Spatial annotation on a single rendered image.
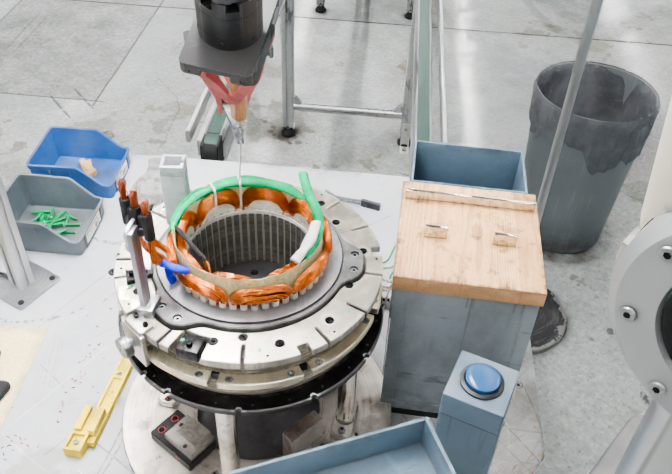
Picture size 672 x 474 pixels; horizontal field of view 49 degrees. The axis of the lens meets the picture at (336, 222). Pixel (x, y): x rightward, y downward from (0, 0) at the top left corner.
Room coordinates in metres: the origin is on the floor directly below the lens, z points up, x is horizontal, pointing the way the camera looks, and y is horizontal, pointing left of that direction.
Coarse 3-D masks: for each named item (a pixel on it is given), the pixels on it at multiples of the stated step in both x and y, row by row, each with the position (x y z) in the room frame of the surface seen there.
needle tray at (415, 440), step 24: (384, 432) 0.43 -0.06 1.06; (408, 432) 0.44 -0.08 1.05; (432, 432) 0.43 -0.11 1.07; (288, 456) 0.40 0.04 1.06; (312, 456) 0.41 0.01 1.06; (336, 456) 0.41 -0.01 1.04; (360, 456) 0.42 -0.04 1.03; (384, 456) 0.43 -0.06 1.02; (408, 456) 0.43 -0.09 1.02; (432, 456) 0.42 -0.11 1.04
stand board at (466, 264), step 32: (448, 192) 0.83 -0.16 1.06; (480, 192) 0.84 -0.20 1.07; (512, 192) 0.84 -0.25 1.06; (416, 224) 0.76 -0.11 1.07; (448, 224) 0.76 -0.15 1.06; (480, 224) 0.76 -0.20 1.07; (512, 224) 0.77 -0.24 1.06; (416, 256) 0.69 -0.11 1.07; (448, 256) 0.70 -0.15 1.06; (480, 256) 0.70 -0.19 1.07; (512, 256) 0.70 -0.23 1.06; (416, 288) 0.65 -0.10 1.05; (448, 288) 0.65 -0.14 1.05; (480, 288) 0.65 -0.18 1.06; (512, 288) 0.64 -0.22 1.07; (544, 288) 0.65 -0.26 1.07
